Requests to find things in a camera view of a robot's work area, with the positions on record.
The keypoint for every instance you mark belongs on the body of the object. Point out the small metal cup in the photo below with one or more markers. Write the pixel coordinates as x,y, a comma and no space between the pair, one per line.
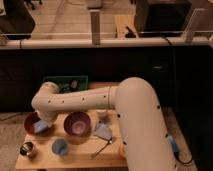
28,149

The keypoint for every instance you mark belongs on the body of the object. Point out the purple bowl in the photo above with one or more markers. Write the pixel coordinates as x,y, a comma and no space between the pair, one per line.
77,124

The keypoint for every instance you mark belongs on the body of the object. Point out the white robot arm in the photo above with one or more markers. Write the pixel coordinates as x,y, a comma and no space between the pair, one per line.
142,125

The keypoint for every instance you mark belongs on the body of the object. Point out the blue cup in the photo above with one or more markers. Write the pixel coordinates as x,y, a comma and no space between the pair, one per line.
60,147

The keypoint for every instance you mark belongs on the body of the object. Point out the grey blue cloth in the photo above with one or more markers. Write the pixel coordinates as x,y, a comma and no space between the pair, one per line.
103,131

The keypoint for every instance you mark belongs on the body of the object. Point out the green plastic bin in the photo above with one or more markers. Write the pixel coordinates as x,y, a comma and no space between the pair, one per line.
68,84

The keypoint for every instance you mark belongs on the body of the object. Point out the black box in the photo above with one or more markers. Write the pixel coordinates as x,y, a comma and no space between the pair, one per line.
160,15

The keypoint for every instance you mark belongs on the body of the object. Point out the white horizontal rail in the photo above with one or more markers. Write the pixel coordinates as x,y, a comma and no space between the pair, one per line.
103,43

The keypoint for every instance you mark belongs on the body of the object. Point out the black office chair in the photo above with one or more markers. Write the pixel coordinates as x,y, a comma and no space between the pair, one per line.
17,23

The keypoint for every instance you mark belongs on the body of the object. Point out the grey vertical post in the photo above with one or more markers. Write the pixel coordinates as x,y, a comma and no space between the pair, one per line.
95,26

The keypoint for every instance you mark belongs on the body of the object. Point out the red bowl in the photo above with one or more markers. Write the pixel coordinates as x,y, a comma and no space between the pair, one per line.
29,122

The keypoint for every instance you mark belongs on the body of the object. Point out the blue sponge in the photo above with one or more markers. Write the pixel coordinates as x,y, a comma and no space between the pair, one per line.
40,126

